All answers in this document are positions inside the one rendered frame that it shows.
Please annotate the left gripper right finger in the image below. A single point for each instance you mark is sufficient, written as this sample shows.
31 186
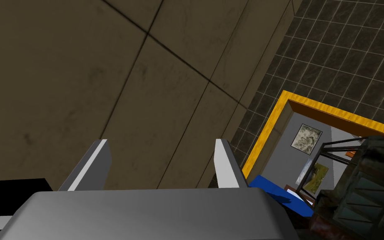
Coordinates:
226 166

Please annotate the dark metal shelf rack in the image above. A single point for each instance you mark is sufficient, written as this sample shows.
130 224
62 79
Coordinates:
352 186

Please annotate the blue bed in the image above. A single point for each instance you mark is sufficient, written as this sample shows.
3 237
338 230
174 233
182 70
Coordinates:
278 195

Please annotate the green landscape wall picture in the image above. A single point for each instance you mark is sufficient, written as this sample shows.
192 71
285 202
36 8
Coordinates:
313 176

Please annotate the grey framed wall picture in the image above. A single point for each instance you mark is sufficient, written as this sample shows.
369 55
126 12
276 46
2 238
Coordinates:
306 138

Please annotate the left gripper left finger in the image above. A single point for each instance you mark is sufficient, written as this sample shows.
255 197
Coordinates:
90 168

